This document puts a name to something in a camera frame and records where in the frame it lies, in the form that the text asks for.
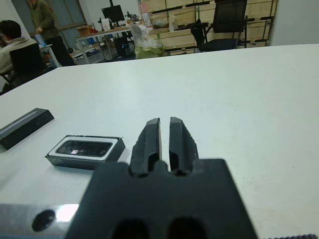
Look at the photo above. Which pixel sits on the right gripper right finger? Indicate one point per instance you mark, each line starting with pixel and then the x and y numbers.
pixel 183 149

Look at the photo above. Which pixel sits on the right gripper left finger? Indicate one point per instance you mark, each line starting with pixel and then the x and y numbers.
pixel 145 149

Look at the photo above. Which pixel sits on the slim black camera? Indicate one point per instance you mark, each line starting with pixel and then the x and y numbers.
pixel 84 149

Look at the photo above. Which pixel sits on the black box lid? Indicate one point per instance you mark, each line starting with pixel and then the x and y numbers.
pixel 30 129

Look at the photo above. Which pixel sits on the black box white insert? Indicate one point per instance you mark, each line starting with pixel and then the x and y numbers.
pixel 72 163

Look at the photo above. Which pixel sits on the small white box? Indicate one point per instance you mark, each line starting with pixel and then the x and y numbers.
pixel 106 24

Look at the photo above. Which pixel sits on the orange cardboard box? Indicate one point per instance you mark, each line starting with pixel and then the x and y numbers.
pixel 86 30

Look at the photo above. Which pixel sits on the yellow green bag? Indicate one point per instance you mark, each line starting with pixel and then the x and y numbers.
pixel 148 52

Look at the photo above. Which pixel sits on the black computer tower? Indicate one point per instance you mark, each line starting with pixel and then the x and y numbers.
pixel 122 47

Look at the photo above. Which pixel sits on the light wooden crate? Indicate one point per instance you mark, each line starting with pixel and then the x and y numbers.
pixel 174 5
pixel 184 18
pixel 261 8
pixel 179 39
pixel 258 31

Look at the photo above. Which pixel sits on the clear plastic bag heap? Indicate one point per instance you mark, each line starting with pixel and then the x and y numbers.
pixel 145 37

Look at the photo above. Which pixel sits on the white office desk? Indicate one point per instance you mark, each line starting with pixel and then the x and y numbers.
pixel 102 32

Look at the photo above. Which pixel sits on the pink white carton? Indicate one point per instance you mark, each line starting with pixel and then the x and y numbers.
pixel 145 20

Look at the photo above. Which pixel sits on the black office chair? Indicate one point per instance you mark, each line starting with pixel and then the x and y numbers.
pixel 230 17

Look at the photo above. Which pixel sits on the black computer monitor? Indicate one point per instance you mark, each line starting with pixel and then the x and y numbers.
pixel 113 12

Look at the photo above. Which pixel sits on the black desk chair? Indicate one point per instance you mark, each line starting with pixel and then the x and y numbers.
pixel 27 62

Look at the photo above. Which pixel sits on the standing person olive sweater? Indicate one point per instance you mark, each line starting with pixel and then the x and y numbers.
pixel 47 22

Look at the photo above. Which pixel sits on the seated person white hoodie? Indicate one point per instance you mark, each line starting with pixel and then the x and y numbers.
pixel 12 44

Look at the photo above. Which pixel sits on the window with dark frame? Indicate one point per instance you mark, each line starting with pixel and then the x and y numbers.
pixel 72 12

